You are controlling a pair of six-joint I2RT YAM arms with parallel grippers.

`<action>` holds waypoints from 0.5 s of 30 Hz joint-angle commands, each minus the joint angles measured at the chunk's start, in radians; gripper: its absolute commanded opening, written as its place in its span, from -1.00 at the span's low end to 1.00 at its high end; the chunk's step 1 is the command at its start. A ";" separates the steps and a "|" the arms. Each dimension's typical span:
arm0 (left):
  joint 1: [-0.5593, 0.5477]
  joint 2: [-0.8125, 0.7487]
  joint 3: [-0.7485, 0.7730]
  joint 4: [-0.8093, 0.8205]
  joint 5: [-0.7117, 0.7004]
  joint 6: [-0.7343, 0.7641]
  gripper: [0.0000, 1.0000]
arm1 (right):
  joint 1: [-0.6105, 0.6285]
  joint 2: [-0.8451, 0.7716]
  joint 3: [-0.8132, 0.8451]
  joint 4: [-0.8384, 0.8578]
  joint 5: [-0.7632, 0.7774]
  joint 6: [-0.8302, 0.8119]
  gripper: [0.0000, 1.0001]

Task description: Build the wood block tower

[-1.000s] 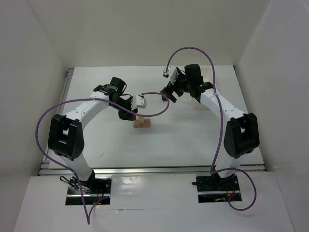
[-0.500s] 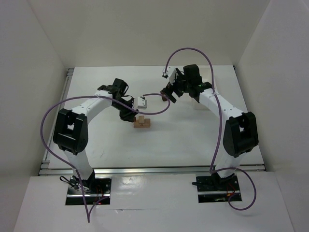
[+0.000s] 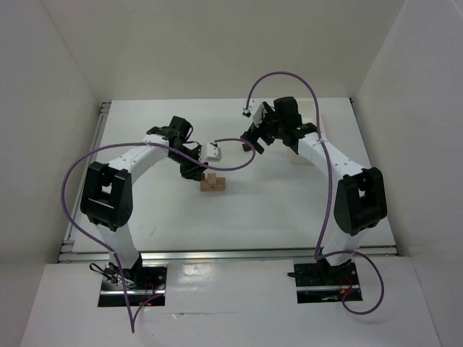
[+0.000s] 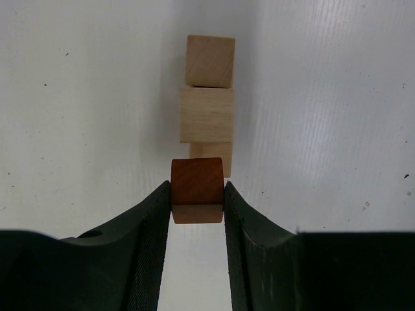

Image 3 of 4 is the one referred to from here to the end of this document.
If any aluminium front rail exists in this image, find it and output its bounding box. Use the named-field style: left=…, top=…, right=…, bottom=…
left=57, top=241, right=398, bottom=262

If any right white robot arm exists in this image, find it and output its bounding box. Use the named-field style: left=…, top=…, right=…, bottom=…
left=242, top=97, right=387, bottom=277

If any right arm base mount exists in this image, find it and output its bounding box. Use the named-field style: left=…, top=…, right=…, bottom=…
left=286, top=262, right=362, bottom=304

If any aluminium rail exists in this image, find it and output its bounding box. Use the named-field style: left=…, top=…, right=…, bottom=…
left=68, top=102, right=111, bottom=239
left=57, top=241, right=398, bottom=262

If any aluminium left rail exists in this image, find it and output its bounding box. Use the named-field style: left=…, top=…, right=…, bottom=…
left=68, top=102, right=111, bottom=239

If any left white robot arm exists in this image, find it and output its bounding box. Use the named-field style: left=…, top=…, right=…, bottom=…
left=80, top=116, right=205, bottom=283

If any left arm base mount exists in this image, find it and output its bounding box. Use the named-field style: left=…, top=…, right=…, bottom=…
left=89, top=263, right=167, bottom=307

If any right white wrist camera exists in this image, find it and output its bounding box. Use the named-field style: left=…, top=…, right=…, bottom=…
left=242, top=99, right=268, bottom=127

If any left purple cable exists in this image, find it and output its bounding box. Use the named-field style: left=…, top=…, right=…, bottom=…
left=61, top=138, right=256, bottom=333

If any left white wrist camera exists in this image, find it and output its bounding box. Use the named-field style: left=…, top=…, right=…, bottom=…
left=201, top=142, right=221, bottom=162

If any long light wood block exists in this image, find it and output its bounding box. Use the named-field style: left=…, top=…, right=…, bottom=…
left=200, top=180, right=226, bottom=192

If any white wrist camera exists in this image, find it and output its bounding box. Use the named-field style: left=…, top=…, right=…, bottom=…
left=201, top=142, right=221, bottom=162
left=242, top=99, right=268, bottom=127

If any white plastic bin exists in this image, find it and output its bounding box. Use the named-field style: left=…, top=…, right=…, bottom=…
left=285, top=100, right=331, bottom=166

